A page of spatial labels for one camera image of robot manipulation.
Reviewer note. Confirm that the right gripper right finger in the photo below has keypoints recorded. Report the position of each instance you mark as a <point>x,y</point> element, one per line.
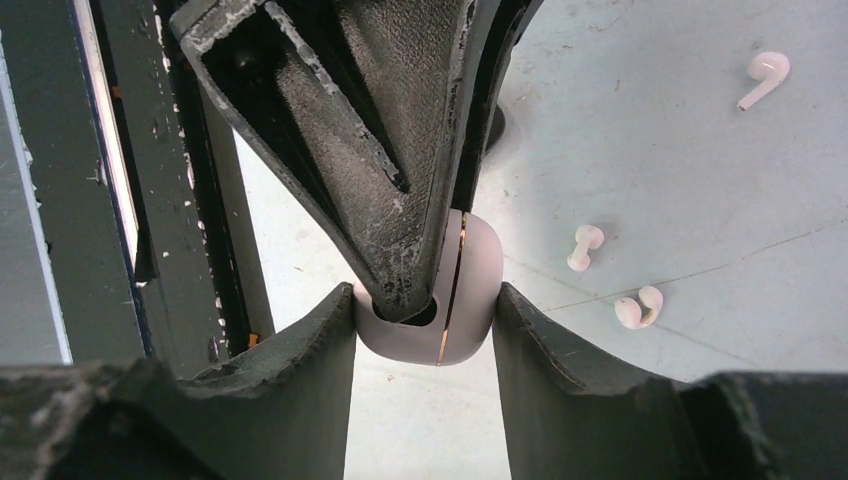
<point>574,411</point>

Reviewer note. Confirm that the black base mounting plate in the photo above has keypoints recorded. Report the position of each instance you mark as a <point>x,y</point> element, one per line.
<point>125,226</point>

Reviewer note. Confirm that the black earbud charging case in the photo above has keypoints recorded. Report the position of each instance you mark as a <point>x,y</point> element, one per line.
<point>496,130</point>

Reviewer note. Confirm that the white case with black window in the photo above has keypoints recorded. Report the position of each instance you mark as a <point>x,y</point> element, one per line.
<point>456,322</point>

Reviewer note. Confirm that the white earbud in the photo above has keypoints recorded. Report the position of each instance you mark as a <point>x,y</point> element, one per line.
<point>641,312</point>
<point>769,69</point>
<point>587,238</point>

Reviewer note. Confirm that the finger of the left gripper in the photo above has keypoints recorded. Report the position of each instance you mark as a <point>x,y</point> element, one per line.
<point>360,109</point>
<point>509,24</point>

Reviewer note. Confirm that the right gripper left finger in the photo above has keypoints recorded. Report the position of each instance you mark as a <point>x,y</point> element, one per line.
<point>279,410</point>

